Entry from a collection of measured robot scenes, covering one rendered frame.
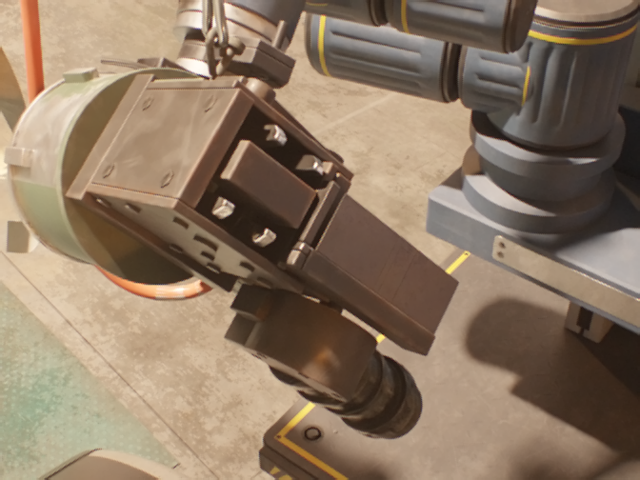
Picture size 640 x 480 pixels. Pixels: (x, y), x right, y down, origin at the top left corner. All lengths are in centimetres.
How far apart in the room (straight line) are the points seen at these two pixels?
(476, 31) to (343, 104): 237
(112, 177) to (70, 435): 177
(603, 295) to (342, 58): 53
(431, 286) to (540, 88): 83
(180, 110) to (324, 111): 275
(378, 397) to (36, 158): 28
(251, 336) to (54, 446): 174
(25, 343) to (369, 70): 138
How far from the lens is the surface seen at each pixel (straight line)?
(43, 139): 66
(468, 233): 155
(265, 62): 79
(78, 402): 238
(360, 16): 102
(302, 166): 54
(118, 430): 230
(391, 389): 68
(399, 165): 304
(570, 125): 142
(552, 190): 149
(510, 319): 204
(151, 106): 58
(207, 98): 53
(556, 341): 202
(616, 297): 147
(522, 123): 143
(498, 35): 97
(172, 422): 230
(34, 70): 78
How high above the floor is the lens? 177
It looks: 40 degrees down
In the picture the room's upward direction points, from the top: straight up
